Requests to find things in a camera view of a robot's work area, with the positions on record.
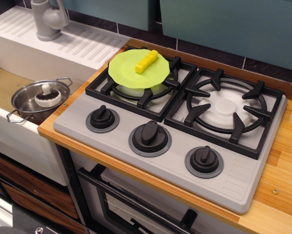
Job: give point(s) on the yellow toy fry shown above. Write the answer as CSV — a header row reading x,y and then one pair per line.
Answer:
x,y
146,61

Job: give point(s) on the white brown toy mushroom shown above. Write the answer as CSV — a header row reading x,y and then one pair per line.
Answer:
x,y
48,97

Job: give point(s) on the stainless steel pot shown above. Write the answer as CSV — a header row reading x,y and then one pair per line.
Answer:
x,y
25,107

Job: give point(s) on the white toy sink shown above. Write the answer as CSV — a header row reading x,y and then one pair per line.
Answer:
x,y
75,56

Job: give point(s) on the black left burner grate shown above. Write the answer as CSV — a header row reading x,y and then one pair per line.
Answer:
x,y
150,93

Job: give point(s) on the black burner grate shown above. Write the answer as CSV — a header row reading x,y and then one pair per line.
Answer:
x,y
232,113
150,93

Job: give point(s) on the black middle stove knob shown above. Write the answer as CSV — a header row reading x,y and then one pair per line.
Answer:
x,y
150,140

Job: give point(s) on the black stove knob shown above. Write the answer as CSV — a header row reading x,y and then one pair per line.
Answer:
x,y
204,162
150,140
102,120

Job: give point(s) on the black left stove knob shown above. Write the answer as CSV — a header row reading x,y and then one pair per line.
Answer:
x,y
102,120

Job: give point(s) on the grey toy stove top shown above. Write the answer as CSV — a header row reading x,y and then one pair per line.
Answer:
x,y
234,188

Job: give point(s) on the black right stove knob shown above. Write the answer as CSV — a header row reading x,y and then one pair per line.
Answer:
x,y
204,162

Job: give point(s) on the toy oven door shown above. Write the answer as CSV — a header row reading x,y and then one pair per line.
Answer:
x,y
133,215

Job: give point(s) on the black right burner grate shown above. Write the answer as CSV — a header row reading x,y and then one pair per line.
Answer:
x,y
232,113

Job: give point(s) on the wooden drawer front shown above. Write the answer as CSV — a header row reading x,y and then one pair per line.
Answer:
x,y
40,195

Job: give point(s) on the grey toy faucet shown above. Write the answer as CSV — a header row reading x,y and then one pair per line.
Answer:
x,y
49,22

